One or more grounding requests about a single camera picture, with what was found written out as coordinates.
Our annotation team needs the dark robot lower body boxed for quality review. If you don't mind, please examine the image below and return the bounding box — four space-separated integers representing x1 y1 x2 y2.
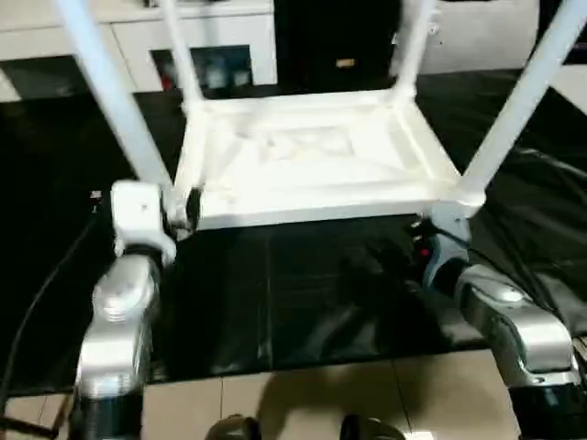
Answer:
205 413 404 440

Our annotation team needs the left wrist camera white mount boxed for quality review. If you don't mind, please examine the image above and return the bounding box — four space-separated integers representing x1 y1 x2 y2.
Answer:
109 180 179 267

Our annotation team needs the black table frame leg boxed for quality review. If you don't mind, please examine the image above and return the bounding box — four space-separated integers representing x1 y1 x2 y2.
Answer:
0 414 63 437

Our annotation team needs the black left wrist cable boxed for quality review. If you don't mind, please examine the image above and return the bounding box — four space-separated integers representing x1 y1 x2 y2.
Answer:
0 190 105 413

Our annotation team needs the white flat board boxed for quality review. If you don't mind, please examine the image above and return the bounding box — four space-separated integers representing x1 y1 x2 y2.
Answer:
549 63 587 116

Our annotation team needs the black work mat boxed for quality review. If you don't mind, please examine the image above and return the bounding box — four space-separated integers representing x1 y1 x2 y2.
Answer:
0 68 587 398

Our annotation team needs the white plastic table top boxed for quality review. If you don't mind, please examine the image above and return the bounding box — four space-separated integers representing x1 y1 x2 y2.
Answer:
172 86 487 233

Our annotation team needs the white glass-door cabinet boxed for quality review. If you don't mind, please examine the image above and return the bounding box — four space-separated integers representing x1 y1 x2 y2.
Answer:
0 0 279 105

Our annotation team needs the black cabinet with yellow label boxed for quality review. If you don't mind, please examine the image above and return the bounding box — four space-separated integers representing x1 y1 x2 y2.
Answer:
273 0 404 93

